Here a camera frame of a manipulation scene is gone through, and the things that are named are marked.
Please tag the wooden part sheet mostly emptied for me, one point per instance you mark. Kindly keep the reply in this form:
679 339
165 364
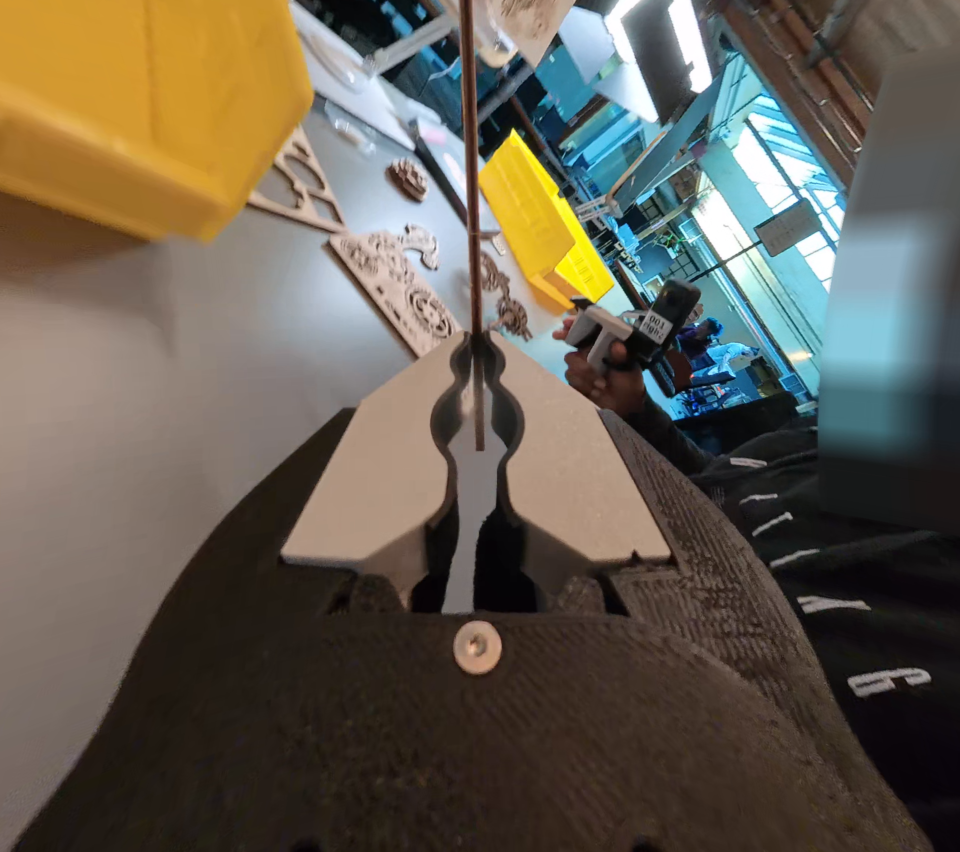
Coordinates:
471 117

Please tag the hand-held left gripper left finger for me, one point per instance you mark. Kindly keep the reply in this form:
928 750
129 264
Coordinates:
367 485

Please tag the round wooden gear assembly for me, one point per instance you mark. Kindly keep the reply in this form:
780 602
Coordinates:
407 180

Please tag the small wooden grille piece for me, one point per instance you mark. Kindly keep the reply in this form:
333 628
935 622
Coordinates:
499 245

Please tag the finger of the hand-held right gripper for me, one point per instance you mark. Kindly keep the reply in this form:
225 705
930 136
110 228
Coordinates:
596 327

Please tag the yellow lattice bin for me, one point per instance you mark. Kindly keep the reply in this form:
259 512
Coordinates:
525 207

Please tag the person's right hand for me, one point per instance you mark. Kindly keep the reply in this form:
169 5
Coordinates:
607 391

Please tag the person's right forearm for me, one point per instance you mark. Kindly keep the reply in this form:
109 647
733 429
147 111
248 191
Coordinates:
682 440

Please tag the wooden gear piece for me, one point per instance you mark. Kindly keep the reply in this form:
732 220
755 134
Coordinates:
514 320

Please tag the small clear plastic bag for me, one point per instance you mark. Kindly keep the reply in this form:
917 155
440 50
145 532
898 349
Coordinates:
349 125

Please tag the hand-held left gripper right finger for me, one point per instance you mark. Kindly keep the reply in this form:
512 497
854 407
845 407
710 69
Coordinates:
585 485

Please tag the person's black hoodie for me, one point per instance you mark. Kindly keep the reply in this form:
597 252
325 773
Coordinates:
862 604

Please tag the wooden part sheet with gears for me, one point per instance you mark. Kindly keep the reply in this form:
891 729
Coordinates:
390 290

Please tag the ornate wooden clock frame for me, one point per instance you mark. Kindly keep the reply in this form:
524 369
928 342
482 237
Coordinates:
421 245

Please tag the yellow plastic bin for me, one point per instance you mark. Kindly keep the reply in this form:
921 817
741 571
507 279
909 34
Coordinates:
135 57

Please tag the wooden sheet with round holes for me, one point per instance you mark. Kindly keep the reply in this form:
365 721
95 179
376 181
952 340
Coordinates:
300 192

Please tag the rectangular wall sign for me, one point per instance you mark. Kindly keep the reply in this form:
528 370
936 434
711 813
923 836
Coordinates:
785 228

